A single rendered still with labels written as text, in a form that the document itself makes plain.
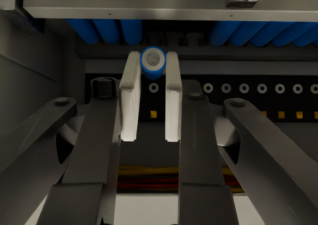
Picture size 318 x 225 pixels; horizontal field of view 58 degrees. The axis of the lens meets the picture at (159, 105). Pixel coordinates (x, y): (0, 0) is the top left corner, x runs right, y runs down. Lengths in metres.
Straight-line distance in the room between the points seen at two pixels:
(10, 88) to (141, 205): 0.13
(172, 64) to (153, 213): 0.09
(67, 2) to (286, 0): 0.14
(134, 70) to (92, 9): 0.06
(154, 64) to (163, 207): 0.09
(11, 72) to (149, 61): 0.11
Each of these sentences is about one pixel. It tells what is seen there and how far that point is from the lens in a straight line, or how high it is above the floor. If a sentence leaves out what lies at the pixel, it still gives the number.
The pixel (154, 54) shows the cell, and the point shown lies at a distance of 0.19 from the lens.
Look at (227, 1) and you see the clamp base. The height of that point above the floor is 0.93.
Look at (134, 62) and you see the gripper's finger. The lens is 0.17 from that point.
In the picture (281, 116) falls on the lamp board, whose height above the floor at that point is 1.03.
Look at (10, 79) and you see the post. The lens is 0.24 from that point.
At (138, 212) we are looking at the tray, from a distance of 0.18.
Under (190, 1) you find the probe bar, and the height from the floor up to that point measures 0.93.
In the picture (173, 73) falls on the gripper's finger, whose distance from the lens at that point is 0.15.
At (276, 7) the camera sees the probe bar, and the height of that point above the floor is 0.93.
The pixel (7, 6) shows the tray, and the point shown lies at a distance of 0.21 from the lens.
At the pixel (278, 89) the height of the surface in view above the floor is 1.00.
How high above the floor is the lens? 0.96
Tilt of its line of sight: 11 degrees up
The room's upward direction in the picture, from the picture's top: 179 degrees counter-clockwise
